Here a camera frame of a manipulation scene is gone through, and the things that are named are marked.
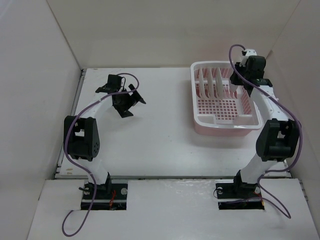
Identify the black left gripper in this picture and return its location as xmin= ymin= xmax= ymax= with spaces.
xmin=114 ymin=84 xmax=145 ymax=117

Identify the green red rimmed plate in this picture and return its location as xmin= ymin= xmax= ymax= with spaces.
xmin=215 ymin=67 xmax=223 ymax=99

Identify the white plate grey floral emblem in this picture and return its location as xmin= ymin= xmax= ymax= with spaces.
xmin=207 ymin=67 xmax=214 ymax=99

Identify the orange sunburst plate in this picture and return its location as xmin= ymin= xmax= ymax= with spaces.
xmin=229 ymin=83 xmax=238 ymax=93
xmin=198 ymin=68 xmax=206 ymax=99

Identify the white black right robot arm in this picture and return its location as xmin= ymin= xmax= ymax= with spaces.
xmin=229 ymin=55 xmax=300 ymax=199

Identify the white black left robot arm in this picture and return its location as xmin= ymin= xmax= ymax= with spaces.
xmin=63 ymin=73 xmax=145 ymax=199

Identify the white pink dish rack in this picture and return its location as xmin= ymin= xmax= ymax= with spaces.
xmin=190 ymin=61 xmax=263 ymax=137

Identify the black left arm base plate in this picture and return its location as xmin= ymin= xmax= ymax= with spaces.
xmin=78 ymin=183 xmax=128 ymax=211

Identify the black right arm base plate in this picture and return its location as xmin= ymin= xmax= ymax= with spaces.
xmin=214 ymin=179 xmax=265 ymax=210

